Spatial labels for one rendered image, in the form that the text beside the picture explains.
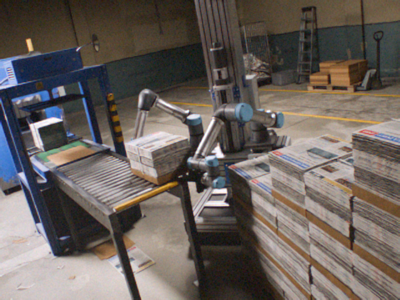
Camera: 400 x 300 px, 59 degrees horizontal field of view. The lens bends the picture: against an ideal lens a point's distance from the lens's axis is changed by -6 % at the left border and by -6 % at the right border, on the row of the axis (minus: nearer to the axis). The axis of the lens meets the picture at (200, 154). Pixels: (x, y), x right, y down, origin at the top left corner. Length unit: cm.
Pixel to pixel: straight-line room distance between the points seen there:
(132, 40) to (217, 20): 918
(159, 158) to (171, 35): 1052
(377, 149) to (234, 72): 186
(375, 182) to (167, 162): 143
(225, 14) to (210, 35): 20
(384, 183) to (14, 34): 1031
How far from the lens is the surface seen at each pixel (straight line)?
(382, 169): 118
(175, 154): 234
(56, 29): 1113
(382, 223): 125
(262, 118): 248
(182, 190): 231
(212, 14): 286
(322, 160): 163
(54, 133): 408
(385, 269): 133
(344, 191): 136
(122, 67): 1172
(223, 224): 295
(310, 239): 168
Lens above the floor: 166
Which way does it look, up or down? 18 degrees down
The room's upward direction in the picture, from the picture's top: 10 degrees counter-clockwise
